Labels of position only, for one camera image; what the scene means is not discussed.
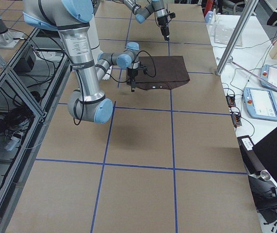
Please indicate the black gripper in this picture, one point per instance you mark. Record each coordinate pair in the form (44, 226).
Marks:
(163, 22)
(131, 72)

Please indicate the dark brown t-shirt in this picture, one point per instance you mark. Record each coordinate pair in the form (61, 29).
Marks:
(164, 72)

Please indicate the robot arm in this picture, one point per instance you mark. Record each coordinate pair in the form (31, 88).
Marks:
(71, 19)
(155, 7)

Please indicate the red cylinder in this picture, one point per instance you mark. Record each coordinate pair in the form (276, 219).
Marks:
(208, 6)

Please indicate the clear plastic bag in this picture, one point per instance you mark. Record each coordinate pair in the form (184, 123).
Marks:
(223, 33)

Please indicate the reacher grabber tool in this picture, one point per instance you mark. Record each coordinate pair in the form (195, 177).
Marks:
(230, 60)

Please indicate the orange terminal board far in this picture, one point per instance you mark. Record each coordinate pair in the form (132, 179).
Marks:
(230, 101)

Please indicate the orange terminal board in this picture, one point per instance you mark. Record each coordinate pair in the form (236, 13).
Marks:
(236, 119)
(230, 101)

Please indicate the orange terminal board near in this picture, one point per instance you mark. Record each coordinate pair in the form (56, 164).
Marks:
(236, 119)

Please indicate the black electronics box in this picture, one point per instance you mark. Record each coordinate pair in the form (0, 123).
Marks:
(26, 62)

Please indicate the near teach pendant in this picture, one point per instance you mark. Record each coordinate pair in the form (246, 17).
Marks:
(260, 103)

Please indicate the teach pendant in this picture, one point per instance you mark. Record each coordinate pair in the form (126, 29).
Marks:
(260, 103)
(269, 74)

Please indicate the far teach pendant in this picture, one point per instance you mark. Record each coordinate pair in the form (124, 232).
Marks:
(269, 74)

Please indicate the black box with label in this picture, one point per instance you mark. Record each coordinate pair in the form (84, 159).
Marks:
(250, 159)

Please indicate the metal cup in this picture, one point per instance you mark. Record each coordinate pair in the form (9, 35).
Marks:
(264, 175)

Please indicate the aluminium frame post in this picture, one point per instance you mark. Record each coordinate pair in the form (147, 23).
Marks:
(242, 22)

